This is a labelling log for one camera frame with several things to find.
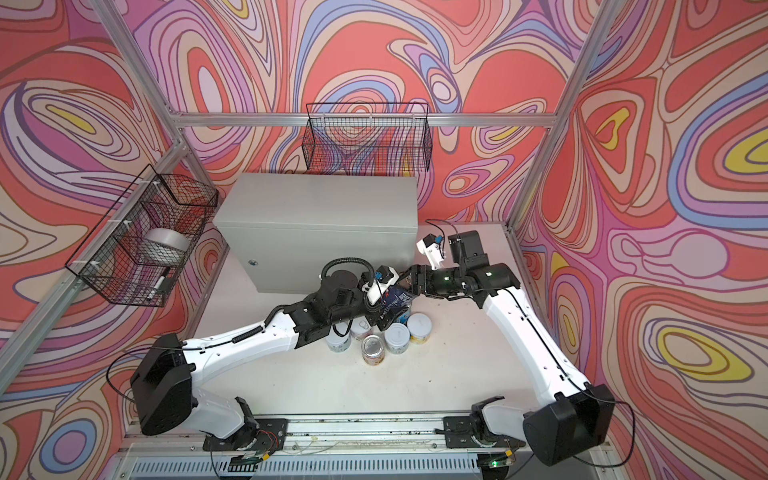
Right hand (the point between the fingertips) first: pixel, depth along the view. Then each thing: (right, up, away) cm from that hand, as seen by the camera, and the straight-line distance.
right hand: (406, 291), depth 72 cm
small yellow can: (+5, -12, +14) cm, 19 cm away
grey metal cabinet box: (-42, +18, +33) cm, 56 cm away
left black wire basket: (-68, +10, +3) cm, 69 cm away
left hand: (-2, -1, +3) cm, 3 cm away
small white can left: (-19, -16, +12) cm, 28 cm away
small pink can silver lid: (-9, -19, +14) cm, 25 cm away
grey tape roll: (-58, +11, -1) cm, 59 cm away
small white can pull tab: (-10, -7, -3) cm, 13 cm away
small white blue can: (-2, -15, +12) cm, 19 cm away
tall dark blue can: (-3, -1, -3) cm, 4 cm away
